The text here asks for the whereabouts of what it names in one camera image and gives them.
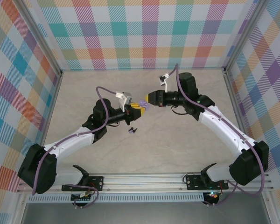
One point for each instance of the purple earbud charging case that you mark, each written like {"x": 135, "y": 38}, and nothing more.
{"x": 146, "y": 107}

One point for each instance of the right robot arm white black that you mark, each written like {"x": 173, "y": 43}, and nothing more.
{"x": 224, "y": 134}

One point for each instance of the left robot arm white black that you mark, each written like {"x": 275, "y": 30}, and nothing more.
{"x": 72, "y": 143}

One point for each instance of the small controller circuit board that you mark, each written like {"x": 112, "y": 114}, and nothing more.
{"x": 212, "y": 194}
{"x": 81, "y": 198}

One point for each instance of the grey metal panel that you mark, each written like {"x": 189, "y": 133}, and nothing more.
{"x": 144, "y": 214}

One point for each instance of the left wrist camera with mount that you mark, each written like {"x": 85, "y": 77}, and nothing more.
{"x": 127, "y": 96}

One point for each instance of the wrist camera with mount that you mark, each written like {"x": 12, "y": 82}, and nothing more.
{"x": 163, "y": 78}
{"x": 127, "y": 96}

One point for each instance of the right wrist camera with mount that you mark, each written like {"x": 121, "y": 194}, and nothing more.
{"x": 163, "y": 78}

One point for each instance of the aluminium floor rail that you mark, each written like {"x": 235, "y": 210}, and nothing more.
{"x": 51, "y": 109}
{"x": 235, "y": 105}

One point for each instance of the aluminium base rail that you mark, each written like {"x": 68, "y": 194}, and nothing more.
{"x": 144, "y": 182}

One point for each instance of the aluminium frame post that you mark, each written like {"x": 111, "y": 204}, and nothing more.
{"x": 245, "y": 35}
{"x": 40, "y": 39}

